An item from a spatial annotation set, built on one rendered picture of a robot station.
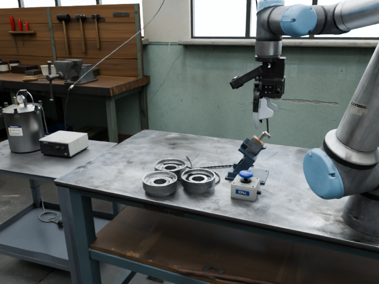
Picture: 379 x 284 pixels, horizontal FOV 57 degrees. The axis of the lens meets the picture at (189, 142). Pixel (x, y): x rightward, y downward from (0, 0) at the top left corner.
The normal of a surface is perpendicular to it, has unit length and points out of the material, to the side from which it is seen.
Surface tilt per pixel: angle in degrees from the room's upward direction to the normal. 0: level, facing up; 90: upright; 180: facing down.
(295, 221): 0
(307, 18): 90
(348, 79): 90
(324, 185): 97
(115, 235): 0
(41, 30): 90
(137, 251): 0
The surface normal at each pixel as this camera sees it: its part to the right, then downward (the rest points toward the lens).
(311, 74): -0.39, 0.31
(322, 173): -0.94, 0.23
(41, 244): -0.01, -0.94
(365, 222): -0.69, -0.05
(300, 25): 0.34, 0.30
